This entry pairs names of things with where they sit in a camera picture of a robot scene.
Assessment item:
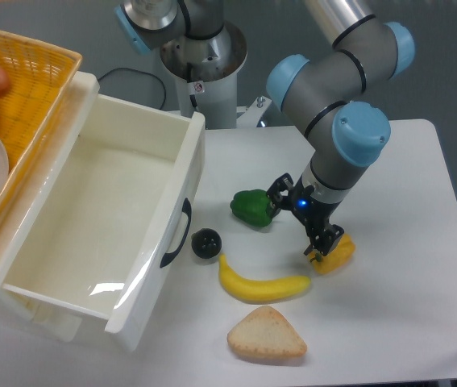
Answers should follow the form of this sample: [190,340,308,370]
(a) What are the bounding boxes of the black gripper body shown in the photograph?
[286,174,343,239]

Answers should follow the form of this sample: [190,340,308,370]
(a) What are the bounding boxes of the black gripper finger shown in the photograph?
[266,173,293,218]
[304,224,344,256]

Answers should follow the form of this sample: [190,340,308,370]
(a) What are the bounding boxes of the yellow toy pepper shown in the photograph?
[309,234,355,275]

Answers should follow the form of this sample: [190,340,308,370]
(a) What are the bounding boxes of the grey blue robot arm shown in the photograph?
[114,1,415,256]

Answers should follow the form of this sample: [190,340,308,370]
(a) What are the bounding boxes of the green toy pepper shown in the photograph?
[230,189,272,228]

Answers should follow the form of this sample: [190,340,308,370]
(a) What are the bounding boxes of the yellow toy banana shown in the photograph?
[218,254,311,304]

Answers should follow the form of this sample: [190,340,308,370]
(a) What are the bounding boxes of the dark purple toy mangosteen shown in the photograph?
[191,228,222,260]

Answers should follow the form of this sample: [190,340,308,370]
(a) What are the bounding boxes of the toy bread slice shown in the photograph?
[226,306,308,360]

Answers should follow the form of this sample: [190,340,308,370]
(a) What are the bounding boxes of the white plastic drawer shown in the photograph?
[0,73,205,352]

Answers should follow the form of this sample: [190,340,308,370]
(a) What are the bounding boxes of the yellow woven basket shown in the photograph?
[0,23,84,268]

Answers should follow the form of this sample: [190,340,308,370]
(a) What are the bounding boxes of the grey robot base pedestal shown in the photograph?
[159,22,269,131]

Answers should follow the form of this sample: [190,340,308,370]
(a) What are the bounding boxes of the black cable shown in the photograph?
[98,67,168,110]

